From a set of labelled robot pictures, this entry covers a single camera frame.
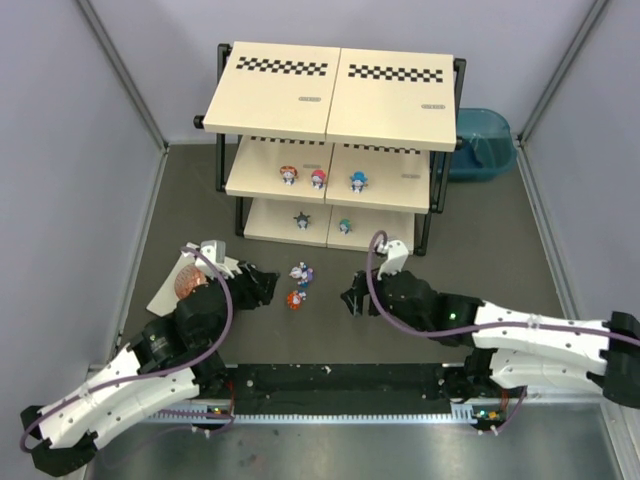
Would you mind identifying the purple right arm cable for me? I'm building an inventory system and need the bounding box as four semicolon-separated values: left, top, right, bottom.
366;229;640;434

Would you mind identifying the orange crab Doraemon figure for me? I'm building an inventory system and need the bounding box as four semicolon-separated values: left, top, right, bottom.
286;290;307;310

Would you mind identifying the teal-hooded Doraemon figure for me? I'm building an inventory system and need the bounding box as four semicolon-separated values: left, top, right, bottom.
338;218;352;235

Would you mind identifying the red patterned bowl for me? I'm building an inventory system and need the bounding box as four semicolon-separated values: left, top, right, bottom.
173;264;208;300

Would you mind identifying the white sheep Doraemon figure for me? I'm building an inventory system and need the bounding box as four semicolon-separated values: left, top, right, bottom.
289;262;307;279

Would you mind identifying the orange lion Doraemon figure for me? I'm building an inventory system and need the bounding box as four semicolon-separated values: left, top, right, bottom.
279;165;298;186

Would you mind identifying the white square plate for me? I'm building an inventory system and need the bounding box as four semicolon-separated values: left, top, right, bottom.
145;244;241;317

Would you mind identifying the light blue cable duct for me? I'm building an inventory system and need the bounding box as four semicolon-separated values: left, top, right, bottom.
146;404;489;425

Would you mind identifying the grey-hooded Doraemon figure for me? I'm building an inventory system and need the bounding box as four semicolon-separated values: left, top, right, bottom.
293;211;311;231

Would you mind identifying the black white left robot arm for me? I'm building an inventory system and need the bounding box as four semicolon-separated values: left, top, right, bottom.
20;262;279;477

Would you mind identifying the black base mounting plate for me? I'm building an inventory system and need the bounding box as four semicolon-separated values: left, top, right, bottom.
199;363;522;414

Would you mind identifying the three-tier beige black shelf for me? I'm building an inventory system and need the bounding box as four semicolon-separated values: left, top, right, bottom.
193;41;467;256

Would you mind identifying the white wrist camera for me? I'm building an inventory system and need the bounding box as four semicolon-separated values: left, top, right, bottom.
374;239;410;280
181;240;241;279

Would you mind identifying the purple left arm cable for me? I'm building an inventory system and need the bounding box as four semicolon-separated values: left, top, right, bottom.
18;247;235;453

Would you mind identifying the blue bucket Doraemon figure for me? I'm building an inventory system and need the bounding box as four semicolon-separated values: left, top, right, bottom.
350;171;368;194

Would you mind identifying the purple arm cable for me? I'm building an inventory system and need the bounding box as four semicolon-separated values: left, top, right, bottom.
18;247;235;453
366;229;640;434

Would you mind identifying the pink-hooded Doraemon figure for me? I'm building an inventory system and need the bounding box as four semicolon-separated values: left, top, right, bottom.
311;169;327;190

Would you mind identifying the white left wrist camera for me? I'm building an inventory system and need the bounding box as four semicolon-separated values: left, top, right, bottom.
181;240;241;279

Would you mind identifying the teal plastic basin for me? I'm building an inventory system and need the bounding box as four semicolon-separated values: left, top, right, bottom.
449;108;517;182

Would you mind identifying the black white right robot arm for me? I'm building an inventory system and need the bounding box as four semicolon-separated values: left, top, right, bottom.
340;271;639;409

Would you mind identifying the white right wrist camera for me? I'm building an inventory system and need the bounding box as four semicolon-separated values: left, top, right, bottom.
374;239;410;280

